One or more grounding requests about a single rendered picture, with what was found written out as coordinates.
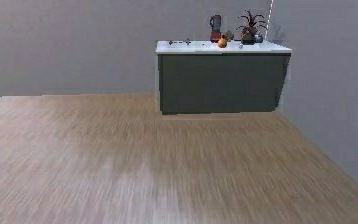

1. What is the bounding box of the dark grey white-topped counter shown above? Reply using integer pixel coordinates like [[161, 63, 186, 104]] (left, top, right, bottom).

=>
[[154, 39, 293, 116]]

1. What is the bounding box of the dark red house plant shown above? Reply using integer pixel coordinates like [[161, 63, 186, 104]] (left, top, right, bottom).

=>
[[236, 9, 269, 46]]

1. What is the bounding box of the red kettle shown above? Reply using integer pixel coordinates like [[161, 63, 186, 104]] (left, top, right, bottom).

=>
[[209, 14, 223, 43]]

